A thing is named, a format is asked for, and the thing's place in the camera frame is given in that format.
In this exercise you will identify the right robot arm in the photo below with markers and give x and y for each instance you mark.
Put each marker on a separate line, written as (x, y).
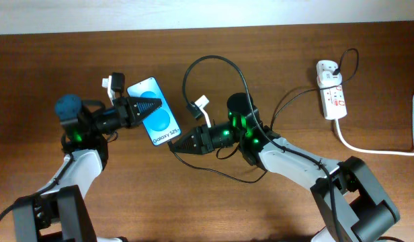
(352, 203)

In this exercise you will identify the white power strip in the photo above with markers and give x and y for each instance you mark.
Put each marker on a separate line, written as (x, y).
(332, 98)

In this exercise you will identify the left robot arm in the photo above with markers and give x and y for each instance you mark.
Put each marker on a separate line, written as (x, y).
(57, 212)

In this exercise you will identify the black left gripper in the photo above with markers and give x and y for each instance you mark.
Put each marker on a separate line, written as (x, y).
(128, 111)

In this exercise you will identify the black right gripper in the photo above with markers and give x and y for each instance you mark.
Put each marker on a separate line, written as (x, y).
(208, 146)

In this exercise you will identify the white usb charger adapter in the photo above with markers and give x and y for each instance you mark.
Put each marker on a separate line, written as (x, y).
(327, 79)

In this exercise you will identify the blue smartphone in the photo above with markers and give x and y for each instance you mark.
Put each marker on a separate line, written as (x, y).
(161, 125)

